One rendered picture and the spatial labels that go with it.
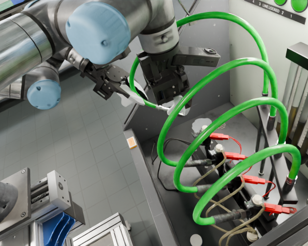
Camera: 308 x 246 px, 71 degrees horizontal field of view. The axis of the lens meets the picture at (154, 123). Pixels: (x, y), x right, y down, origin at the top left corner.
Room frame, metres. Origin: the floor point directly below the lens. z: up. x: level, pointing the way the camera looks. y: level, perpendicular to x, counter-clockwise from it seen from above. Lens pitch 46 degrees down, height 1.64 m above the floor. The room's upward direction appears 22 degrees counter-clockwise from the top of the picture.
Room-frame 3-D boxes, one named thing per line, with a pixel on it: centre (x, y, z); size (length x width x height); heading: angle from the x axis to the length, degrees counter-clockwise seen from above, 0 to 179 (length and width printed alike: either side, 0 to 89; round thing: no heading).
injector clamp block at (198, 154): (0.28, -0.14, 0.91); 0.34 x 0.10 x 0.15; 4
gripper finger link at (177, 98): (0.38, -0.07, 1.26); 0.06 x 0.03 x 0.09; 94
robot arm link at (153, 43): (0.40, -0.07, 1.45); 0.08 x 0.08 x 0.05
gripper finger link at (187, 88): (0.38, -0.09, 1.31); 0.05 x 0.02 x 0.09; 4
